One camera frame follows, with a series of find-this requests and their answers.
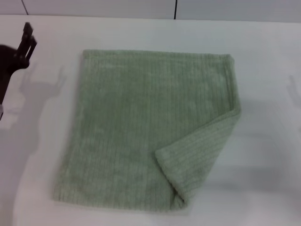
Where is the green ribbed towel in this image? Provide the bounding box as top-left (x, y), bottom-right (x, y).
top-left (51, 48), bottom-right (242, 210)

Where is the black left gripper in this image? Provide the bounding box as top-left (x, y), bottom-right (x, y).
top-left (0, 22), bottom-right (39, 121)

